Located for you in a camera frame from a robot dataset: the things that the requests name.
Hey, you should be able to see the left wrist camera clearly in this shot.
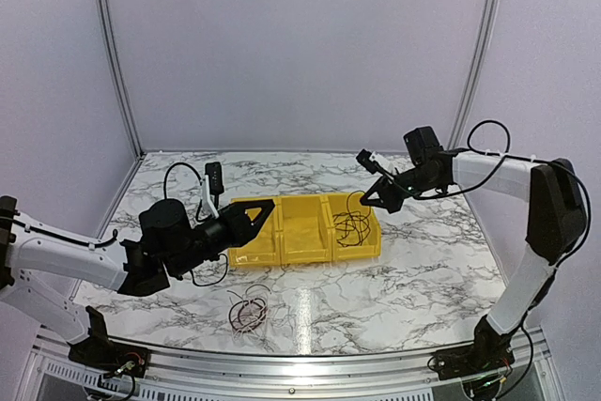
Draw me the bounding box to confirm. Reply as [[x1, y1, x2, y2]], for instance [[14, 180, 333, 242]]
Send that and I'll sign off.
[[200, 162, 224, 218]]

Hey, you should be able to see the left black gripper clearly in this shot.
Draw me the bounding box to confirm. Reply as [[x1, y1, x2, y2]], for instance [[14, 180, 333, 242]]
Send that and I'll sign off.
[[169, 199, 275, 278]]

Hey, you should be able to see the right aluminium frame post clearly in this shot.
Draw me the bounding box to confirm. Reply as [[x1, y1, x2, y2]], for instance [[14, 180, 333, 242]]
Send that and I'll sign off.
[[447, 0, 500, 148]]

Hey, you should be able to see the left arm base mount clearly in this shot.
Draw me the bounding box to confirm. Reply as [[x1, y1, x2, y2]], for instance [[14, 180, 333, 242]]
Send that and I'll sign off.
[[69, 306, 150, 400]]

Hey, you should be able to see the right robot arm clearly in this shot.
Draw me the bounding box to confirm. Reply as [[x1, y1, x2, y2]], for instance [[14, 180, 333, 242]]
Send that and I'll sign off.
[[356, 119, 592, 371]]

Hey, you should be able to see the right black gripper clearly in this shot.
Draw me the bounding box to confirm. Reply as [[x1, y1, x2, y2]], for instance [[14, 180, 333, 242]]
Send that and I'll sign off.
[[360, 165, 440, 214]]

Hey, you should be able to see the red cable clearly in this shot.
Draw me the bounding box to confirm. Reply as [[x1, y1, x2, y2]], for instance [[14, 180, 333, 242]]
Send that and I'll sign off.
[[227, 297, 270, 334]]

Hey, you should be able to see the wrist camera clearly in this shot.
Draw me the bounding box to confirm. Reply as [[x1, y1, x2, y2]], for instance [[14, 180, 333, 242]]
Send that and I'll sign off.
[[356, 149, 396, 176], [200, 162, 224, 218]]

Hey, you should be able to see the yellow bin right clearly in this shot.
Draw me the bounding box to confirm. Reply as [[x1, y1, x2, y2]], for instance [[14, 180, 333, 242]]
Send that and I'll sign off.
[[325, 191, 381, 262]]

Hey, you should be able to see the left aluminium frame post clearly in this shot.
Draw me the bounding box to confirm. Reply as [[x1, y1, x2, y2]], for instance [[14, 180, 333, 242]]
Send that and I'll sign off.
[[89, 0, 145, 161]]

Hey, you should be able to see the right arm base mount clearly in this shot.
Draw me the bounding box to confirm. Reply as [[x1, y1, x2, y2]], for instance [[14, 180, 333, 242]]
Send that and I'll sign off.
[[426, 345, 515, 400]]

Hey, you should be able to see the yellow bin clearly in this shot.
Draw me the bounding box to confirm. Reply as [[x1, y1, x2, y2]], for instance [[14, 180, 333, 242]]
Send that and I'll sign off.
[[228, 197, 282, 268], [325, 191, 381, 262], [276, 194, 333, 265]]

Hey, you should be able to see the white cable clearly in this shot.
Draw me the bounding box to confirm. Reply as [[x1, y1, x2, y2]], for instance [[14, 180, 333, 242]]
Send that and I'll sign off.
[[227, 284, 295, 341]]

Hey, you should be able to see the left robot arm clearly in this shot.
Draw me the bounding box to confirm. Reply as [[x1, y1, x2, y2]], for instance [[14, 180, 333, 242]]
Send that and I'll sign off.
[[1, 163, 275, 368]]

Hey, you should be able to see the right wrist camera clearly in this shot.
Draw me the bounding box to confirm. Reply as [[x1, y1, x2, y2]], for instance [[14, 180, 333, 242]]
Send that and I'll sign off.
[[356, 149, 396, 176]]

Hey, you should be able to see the yellow bin left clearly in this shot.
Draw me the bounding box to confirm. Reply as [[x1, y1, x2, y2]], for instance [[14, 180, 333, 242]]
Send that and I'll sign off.
[[228, 197, 282, 268]]

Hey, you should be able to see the aluminium frame post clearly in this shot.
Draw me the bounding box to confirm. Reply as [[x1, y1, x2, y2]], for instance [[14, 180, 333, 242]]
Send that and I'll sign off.
[[89, 0, 145, 161], [447, 0, 500, 148]]

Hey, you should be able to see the yellow bin middle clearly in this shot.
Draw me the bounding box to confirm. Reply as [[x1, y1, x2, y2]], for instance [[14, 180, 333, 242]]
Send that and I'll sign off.
[[276, 194, 333, 265]]

